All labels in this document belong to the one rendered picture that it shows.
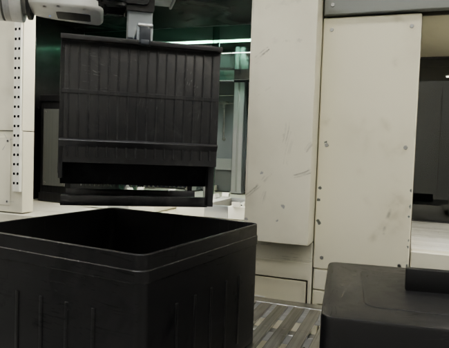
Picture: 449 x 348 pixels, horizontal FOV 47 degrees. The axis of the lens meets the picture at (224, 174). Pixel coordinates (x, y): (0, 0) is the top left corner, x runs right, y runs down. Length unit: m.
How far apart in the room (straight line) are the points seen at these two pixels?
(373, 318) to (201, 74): 0.37
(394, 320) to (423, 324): 0.03
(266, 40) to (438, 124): 0.60
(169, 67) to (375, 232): 0.48
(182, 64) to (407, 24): 0.44
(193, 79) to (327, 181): 0.37
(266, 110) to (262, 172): 0.11
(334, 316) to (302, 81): 0.46
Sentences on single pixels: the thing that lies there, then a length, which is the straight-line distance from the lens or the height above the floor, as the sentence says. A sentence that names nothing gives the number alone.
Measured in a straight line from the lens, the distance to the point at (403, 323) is 0.60.
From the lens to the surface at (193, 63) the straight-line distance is 0.69.
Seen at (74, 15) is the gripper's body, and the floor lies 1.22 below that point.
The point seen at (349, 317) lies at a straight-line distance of 0.59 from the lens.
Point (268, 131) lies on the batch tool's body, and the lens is 0.93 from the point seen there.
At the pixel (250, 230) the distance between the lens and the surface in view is 0.72.
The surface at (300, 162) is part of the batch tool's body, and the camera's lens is 0.91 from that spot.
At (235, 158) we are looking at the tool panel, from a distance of 1.89.
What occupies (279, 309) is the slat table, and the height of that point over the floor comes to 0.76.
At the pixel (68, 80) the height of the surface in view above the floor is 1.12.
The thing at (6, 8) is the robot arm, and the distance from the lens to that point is 0.78.
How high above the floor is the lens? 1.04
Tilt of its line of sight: 3 degrees down
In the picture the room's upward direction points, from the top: 2 degrees clockwise
